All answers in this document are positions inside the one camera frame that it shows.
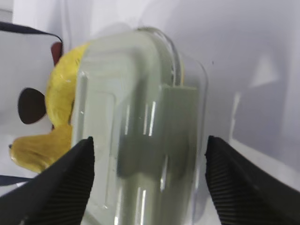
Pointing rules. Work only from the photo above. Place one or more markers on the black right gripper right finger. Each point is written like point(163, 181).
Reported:
point(243, 193)

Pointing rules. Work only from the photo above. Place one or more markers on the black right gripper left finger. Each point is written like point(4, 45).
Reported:
point(57, 196)

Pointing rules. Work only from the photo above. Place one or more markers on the yellow banana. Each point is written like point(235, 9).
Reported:
point(60, 91)

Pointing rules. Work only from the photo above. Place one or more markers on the navy blue lunch bag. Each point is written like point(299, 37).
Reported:
point(27, 56)

